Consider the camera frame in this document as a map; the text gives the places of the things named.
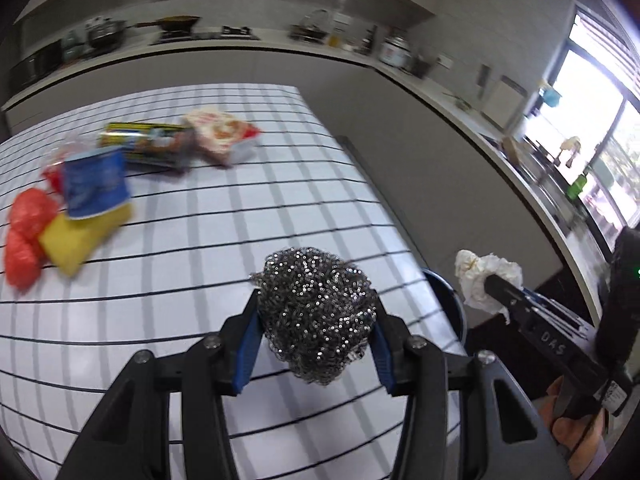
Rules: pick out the steel kitchen sink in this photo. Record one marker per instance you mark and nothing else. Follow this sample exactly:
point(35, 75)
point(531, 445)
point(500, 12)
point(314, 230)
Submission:
point(555, 190)

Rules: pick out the dark glass bottle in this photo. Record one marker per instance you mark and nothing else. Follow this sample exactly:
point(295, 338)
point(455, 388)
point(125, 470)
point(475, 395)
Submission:
point(370, 41)

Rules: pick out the white noodle packet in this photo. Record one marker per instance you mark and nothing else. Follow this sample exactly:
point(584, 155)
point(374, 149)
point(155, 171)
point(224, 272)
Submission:
point(217, 132)

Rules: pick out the clear plastic wrapper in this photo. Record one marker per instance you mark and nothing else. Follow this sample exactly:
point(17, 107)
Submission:
point(52, 175)

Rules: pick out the brown wooden block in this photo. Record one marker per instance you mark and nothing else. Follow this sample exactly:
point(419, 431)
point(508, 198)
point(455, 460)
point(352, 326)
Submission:
point(512, 149)

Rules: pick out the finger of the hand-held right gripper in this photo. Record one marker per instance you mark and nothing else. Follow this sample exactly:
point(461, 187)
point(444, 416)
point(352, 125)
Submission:
point(555, 310)
point(507, 300)

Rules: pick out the bowl of green vegetables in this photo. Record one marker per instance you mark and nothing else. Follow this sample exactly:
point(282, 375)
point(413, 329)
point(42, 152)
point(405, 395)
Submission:
point(462, 101)

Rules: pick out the green ceramic jar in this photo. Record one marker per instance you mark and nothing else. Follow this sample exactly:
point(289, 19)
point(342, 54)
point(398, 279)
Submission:
point(71, 47)

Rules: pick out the white tissue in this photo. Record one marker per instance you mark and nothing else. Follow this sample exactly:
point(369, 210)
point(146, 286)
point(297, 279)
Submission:
point(475, 275)

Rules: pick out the green yellow drink can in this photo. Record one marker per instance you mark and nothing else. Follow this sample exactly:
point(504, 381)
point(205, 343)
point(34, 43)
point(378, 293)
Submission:
point(145, 147)

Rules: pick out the steel wool scourer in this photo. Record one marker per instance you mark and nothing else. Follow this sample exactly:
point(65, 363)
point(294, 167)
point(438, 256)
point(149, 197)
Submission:
point(315, 310)

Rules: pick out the blue snack cup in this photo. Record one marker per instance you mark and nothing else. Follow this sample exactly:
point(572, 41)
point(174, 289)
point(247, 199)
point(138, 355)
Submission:
point(95, 182)

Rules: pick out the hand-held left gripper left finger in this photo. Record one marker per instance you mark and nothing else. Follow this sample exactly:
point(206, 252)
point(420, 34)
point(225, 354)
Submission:
point(245, 355)

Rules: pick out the white rice cooker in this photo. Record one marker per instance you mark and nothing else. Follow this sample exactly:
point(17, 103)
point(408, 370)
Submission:
point(395, 50)

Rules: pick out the bright kitchen window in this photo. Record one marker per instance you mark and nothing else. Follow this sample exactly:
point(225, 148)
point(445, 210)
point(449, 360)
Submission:
point(595, 85)

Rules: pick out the metal sink faucet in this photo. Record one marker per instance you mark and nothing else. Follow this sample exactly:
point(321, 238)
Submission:
point(567, 147)

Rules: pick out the black microwave oven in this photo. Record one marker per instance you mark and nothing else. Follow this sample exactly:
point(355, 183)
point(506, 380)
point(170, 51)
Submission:
point(49, 57)

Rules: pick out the white cutting board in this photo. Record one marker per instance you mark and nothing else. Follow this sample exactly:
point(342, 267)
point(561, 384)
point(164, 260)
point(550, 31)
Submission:
point(506, 100)

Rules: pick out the white wall switch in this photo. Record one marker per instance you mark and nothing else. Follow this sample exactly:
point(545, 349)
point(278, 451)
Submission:
point(341, 19)

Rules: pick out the green bottle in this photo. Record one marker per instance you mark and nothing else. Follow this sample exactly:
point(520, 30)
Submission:
point(577, 187)

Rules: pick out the small black toaster oven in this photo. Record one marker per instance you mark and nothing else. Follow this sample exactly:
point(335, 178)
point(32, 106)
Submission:
point(22, 72)

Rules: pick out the dark pot with lid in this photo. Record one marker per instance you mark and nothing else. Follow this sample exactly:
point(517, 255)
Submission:
point(106, 36)

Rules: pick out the yellow sponge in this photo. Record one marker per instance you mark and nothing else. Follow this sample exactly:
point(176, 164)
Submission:
point(75, 242)

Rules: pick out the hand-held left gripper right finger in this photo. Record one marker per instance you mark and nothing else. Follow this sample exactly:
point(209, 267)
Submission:
point(382, 355)

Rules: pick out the red plastic bag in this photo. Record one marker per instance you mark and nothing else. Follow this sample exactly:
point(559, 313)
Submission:
point(27, 230)

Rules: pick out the black gas stove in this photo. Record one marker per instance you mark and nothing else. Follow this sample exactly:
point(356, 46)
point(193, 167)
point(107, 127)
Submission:
point(210, 36)

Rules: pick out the person's right hand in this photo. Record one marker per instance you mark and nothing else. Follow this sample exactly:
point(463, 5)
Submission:
point(575, 440)

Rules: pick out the dark utensil holder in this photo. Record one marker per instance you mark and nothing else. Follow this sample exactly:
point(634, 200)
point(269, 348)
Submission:
point(422, 67)

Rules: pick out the metal tea kettle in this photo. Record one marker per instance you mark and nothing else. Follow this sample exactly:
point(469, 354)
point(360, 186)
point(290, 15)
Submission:
point(310, 27)

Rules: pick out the white wall outlet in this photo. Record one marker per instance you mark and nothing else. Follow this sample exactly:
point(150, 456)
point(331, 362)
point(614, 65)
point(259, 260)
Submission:
point(445, 62)

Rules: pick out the orange liquid jar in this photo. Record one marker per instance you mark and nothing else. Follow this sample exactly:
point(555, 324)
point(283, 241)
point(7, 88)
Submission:
point(335, 39)

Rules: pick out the blue hanging cloth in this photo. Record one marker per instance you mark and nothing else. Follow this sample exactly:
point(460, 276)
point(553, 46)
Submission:
point(550, 96)

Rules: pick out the black cleaver knife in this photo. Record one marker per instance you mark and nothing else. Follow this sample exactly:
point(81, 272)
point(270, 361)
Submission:
point(484, 80)

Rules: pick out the black plastic bucket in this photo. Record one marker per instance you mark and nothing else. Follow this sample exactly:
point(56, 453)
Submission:
point(450, 305)

